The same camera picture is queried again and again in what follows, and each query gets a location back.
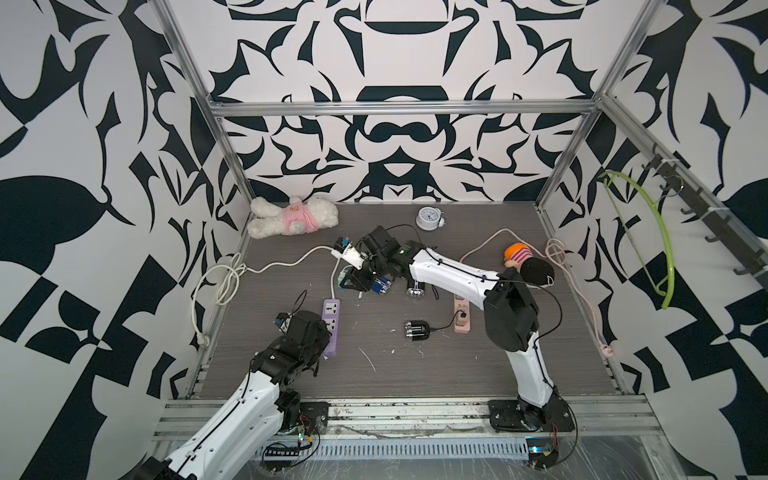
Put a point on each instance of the aluminium frame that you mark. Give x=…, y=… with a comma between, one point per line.
x=502, y=114

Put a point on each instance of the white plush toy pink outfit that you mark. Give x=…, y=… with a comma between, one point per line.
x=297, y=218

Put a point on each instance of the purple power strip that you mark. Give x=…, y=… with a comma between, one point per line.
x=330, y=315

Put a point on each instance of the green plastic hanger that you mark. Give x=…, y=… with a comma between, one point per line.
x=642, y=222

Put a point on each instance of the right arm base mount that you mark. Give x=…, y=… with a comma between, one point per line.
x=520, y=416

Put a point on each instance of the pink power strip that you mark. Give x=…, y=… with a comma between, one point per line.
x=461, y=319

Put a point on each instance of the black wall hook rack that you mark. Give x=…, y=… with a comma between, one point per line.
x=701, y=204

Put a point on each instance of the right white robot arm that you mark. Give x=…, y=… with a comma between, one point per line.
x=510, y=311

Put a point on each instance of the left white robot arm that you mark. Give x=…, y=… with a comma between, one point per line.
x=264, y=404

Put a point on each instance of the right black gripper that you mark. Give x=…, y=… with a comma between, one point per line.
x=357, y=277

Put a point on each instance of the small white alarm clock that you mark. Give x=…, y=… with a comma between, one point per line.
x=430, y=219

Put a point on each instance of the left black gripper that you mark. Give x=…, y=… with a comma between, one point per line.
x=325, y=336

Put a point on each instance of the blue electric shaver white stripes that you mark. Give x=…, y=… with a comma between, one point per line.
x=381, y=285

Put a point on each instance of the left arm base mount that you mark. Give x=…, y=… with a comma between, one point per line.
x=300, y=417

